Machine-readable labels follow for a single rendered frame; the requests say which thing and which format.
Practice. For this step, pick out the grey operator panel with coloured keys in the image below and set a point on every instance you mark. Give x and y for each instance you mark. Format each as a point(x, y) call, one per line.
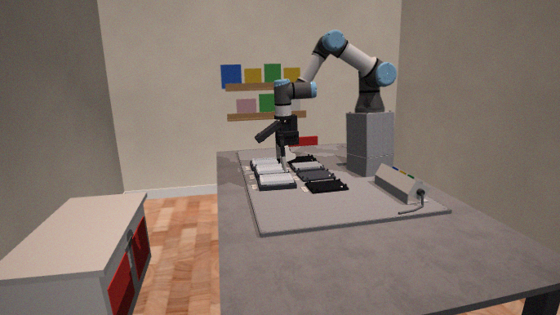
point(400, 185)

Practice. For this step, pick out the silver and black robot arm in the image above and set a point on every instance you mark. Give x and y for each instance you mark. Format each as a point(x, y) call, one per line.
point(372, 74)

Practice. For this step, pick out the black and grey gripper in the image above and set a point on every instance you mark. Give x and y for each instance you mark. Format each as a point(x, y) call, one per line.
point(286, 135)

